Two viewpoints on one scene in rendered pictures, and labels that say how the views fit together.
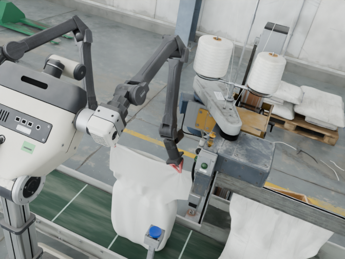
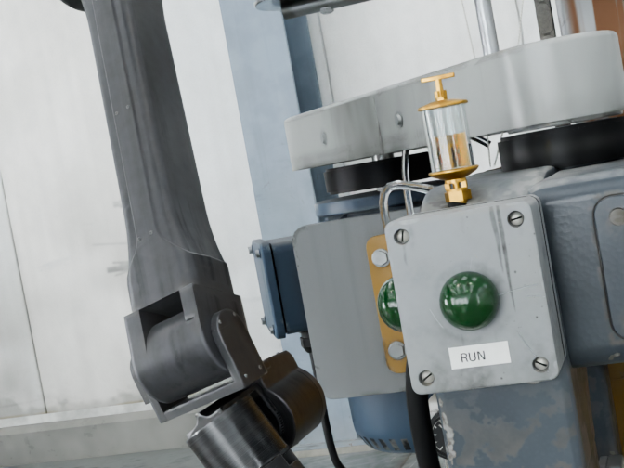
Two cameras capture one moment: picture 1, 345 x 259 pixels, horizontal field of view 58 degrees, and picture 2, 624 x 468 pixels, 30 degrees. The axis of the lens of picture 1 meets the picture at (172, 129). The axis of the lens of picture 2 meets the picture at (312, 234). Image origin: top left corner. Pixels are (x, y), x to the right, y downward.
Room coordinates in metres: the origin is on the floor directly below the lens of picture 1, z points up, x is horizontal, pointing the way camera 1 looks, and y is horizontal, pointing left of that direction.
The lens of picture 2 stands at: (0.45, -0.11, 1.36)
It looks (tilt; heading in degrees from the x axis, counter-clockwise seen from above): 3 degrees down; 2
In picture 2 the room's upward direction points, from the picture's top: 10 degrees counter-clockwise
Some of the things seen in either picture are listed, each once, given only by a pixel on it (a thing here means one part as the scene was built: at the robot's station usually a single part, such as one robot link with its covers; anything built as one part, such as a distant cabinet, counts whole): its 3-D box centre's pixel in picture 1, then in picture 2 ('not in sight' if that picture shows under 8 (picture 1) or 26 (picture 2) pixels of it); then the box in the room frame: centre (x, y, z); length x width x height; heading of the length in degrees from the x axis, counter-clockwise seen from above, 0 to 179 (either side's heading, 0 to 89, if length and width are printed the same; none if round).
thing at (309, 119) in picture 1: (321, 112); not in sight; (3.97, -1.98, 0.21); 0.67 x 0.43 x 0.13; 164
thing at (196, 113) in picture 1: (210, 119); (459, 291); (1.49, -0.20, 1.23); 0.28 x 0.07 x 0.16; 74
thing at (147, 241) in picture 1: (154, 236); not in sight; (0.99, -0.01, 0.81); 0.08 x 0.08 x 0.06; 74
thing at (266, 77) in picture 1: (267, 71); not in sight; (1.37, -0.37, 1.61); 0.15 x 0.14 x 0.17; 74
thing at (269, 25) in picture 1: (277, 28); not in sight; (1.59, -0.40, 1.76); 0.12 x 0.11 x 0.01; 164
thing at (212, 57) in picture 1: (212, 56); not in sight; (1.45, -0.12, 1.61); 0.17 x 0.17 x 0.17
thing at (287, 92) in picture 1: (279, 89); not in sight; (3.94, -1.30, 0.44); 0.66 x 0.42 x 0.14; 71
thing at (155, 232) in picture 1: (155, 232); not in sight; (0.99, -0.01, 0.84); 0.06 x 0.06 x 0.02
